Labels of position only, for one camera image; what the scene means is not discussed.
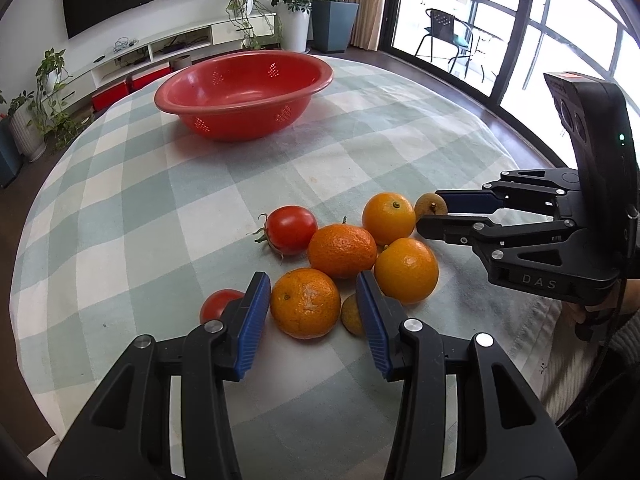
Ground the right forearm sleeve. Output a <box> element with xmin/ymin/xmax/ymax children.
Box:
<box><xmin>602</xmin><ymin>311</ymin><xmax>640</xmax><ymax>366</ymax></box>

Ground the dark orange mandarin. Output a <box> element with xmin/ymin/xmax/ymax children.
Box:
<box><xmin>307</xmin><ymin>223</ymin><xmax>378</xmax><ymax>280</ymax></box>

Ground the black balcony chair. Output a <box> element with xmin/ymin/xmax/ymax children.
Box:
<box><xmin>414</xmin><ymin>8</ymin><xmax>477</xmax><ymax>78</ymax></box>

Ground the red plastic colander bowl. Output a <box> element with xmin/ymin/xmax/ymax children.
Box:
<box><xmin>154</xmin><ymin>50</ymin><xmax>333</xmax><ymax>142</ymax></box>

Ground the plant in white ribbed pot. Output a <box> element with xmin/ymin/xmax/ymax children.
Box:
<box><xmin>8</xmin><ymin>90</ymin><xmax>46</xmax><ymax>164</ymax></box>

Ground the smooth orange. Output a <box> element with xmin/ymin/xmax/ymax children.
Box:
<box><xmin>374</xmin><ymin>237</ymin><xmax>439</xmax><ymax>304</ymax></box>
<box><xmin>361</xmin><ymin>193</ymin><xmax>416</xmax><ymax>246</ymax></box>

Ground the white TV cabinet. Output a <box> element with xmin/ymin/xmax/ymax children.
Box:
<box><xmin>52</xmin><ymin>18</ymin><xmax>245</xmax><ymax>110</ymax></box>

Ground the green checkered tablecloth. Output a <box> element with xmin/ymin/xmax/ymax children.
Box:
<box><xmin>8</xmin><ymin>54</ymin><xmax>564</xmax><ymax>480</ymax></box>

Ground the trailing plant on cabinet left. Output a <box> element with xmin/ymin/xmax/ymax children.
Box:
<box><xmin>29</xmin><ymin>48</ymin><xmax>92</xmax><ymax>152</ymax></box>

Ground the small grey pot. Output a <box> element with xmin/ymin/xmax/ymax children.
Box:
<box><xmin>170</xmin><ymin>54</ymin><xmax>192</xmax><ymax>70</ymax></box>

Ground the trailing plant on cabinet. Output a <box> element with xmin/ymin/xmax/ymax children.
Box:
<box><xmin>226</xmin><ymin>0</ymin><xmax>276</xmax><ymax>50</ymax></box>
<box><xmin>29</xmin><ymin>48</ymin><xmax>92</xmax><ymax>152</ymax></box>

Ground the trailing plant on cabinet right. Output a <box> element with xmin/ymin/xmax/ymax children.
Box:
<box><xmin>226</xmin><ymin>0</ymin><xmax>276</xmax><ymax>50</ymax></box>

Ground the tomato, front left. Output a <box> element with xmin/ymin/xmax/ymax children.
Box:
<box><xmin>200</xmin><ymin>289</ymin><xmax>244</xmax><ymax>324</ymax></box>

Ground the right red storage box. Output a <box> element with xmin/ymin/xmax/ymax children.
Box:
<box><xmin>130</xmin><ymin>64</ymin><xmax>172</xmax><ymax>91</ymax></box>

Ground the tomato with stem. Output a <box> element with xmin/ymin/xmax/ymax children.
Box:
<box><xmin>250</xmin><ymin>205</ymin><xmax>318</xmax><ymax>257</ymax></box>

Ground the plant in white tall pot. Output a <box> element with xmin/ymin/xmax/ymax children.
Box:
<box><xmin>268</xmin><ymin>0</ymin><xmax>312</xmax><ymax>53</ymax></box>

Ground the large plant in blue pot, right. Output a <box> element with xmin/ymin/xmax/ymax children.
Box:
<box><xmin>311</xmin><ymin>0</ymin><xmax>359</xmax><ymax>53</ymax></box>

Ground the brown longan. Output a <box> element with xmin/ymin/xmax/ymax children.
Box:
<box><xmin>413</xmin><ymin>193</ymin><xmax>448</xmax><ymax>220</ymax></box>
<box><xmin>341</xmin><ymin>294</ymin><xmax>366</xmax><ymax>337</ymax></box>

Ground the red storage box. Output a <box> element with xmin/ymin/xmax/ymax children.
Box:
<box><xmin>91</xmin><ymin>80</ymin><xmax>129</xmax><ymax>112</ymax></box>
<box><xmin>130</xmin><ymin>64</ymin><xmax>172</xmax><ymax>91</ymax></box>

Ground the left red storage box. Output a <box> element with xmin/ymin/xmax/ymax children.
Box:
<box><xmin>91</xmin><ymin>80</ymin><xmax>129</xmax><ymax>112</ymax></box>

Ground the right hand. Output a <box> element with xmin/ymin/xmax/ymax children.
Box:
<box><xmin>562</xmin><ymin>281</ymin><xmax>622</xmax><ymax>327</ymax></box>

